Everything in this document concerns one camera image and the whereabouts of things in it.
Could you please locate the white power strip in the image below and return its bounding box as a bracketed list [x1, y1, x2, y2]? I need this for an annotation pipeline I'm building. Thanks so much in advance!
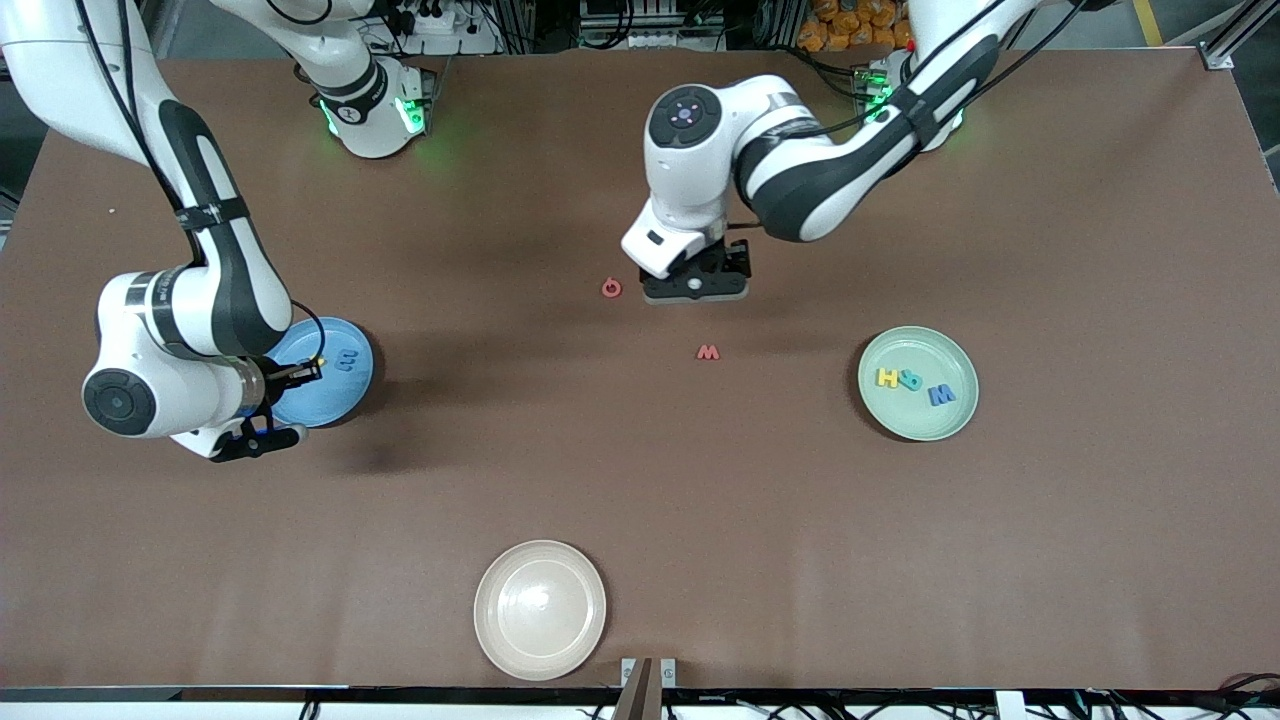
[385, 0, 471, 36]

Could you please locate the green plate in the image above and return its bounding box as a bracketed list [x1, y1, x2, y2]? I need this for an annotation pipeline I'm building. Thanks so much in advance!
[857, 326, 980, 442]

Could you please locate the aluminium frame post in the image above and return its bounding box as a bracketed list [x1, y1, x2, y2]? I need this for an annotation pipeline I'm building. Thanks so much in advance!
[1195, 0, 1280, 71]

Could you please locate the orange packets pile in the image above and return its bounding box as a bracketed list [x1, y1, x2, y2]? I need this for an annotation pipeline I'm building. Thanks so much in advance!
[798, 0, 916, 53]

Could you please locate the blue plate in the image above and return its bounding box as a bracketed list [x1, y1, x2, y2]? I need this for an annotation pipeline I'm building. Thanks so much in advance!
[262, 317, 375, 429]

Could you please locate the beige plate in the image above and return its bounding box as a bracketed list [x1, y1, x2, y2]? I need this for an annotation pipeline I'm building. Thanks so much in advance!
[473, 540, 608, 682]

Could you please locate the black electronics box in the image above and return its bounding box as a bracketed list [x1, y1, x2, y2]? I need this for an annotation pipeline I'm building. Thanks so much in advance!
[578, 0, 726, 51]

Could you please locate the metal mount bracket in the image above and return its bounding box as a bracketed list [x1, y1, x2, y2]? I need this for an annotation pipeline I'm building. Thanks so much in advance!
[612, 656, 678, 720]

